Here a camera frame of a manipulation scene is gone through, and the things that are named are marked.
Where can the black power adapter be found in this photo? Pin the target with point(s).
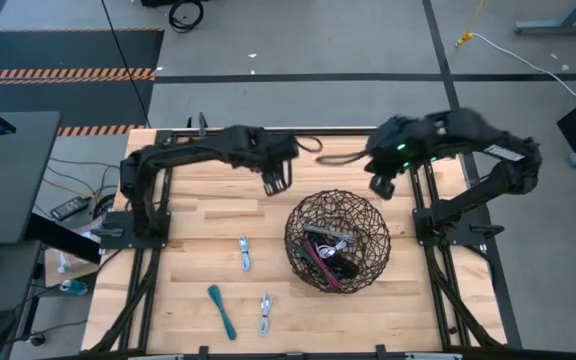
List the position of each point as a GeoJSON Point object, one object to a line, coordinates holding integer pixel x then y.
{"type": "Point", "coordinates": [69, 208]}

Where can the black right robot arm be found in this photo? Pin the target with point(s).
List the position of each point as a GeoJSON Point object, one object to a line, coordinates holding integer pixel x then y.
{"type": "Point", "coordinates": [468, 130]}

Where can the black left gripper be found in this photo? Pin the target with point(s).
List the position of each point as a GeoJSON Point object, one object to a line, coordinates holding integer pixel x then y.
{"type": "Point", "coordinates": [277, 180]}

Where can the black floor plug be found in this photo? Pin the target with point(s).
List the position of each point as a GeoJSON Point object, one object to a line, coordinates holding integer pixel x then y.
{"type": "Point", "coordinates": [36, 340]}

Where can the grey table leg base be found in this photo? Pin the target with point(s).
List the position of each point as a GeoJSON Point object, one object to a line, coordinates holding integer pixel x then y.
{"type": "Point", "coordinates": [558, 27]}

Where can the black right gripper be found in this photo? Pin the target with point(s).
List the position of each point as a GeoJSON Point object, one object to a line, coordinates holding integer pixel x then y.
{"type": "Point", "coordinates": [383, 186]}

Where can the black hazard-striped floor mat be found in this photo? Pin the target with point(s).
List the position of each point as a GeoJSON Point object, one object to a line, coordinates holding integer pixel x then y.
{"type": "Point", "coordinates": [68, 50]}

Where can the teal water bottle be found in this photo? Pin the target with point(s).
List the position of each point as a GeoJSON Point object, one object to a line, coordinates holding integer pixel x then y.
{"type": "Point", "coordinates": [74, 287]}

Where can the grey side desk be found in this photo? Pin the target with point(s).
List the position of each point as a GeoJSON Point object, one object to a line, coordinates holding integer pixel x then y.
{"type": "Point", "coordinates": [13, 190]}

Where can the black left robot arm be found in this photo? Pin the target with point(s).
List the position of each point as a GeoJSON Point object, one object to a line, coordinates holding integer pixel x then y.
{"type": "Point", "coordinates": [193, 147]}

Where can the black frame clamp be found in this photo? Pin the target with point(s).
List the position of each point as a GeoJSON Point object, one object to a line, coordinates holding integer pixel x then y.
{"type": "Point", "coordinates": [202, 125]}

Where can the black aluminium table frame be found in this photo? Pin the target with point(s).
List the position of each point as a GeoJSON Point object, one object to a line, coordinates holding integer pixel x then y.
{"type": "Point", "coordinates": [318, 350]}

